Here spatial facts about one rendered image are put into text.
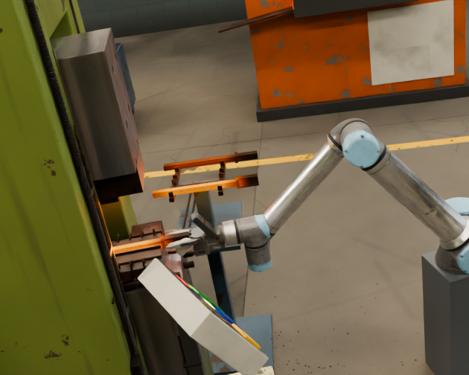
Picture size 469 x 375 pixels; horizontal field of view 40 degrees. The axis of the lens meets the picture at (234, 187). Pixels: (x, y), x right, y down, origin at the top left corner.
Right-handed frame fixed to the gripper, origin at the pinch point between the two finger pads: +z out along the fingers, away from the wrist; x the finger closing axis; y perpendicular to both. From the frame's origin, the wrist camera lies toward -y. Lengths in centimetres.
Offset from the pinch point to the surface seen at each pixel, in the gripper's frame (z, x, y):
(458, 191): -176, 159, 100
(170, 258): 1.2, 0.7, 8.5
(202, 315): -12, -73, -19
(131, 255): 13.9, -4.2, 1.0
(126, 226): 17.3, 22.8, 3.7
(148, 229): 8.1, 14.0, 2.0
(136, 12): 50, 785, 67
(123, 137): 4, -17, -49
